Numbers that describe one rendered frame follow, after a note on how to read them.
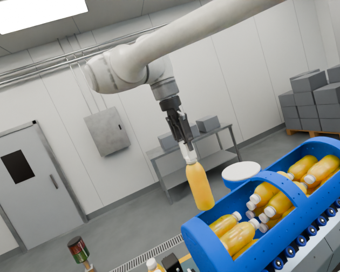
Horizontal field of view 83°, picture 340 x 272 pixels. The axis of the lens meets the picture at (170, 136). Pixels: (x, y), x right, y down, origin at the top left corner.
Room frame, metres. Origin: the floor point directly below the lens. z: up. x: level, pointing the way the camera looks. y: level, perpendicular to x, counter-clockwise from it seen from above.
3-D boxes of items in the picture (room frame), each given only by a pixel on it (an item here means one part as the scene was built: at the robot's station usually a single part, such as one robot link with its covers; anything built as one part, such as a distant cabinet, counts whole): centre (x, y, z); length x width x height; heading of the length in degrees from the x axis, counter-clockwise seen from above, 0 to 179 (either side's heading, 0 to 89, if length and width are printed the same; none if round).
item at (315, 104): (3.59, -3.01, 0.59); 1.20 x 0.80 x 1.19; 11
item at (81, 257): (0.81, 0.59, 1.18); 0.06 x 0.06 x 0.05
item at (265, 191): (0.80, -0.35, 1.16); 0.19 x 0.07 x 0.07; 111
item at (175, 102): (0.68, -0.04, 1.66); 0.08 x 0.07 x 0.09; 21
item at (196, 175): (0.68, -0.04, 1.37); 0.07 x 0.07 x 0.19
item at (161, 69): (0.67, -0.03, 1.84); 0.13 x 0.11 x 0.16; 128
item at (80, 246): (0.81, 0.59, 1.23); 0.06 x 0.06 x 0.04
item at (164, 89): (0.68, -0.04, 1.73); 0.09 x 0.09 x 0.06
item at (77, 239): (0.81, 0.59, 1.18); 0.06 x 0.06 x 0.16
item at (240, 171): (1.31, -0.39, 1.03); 0.28 x 0.28 x 0.01
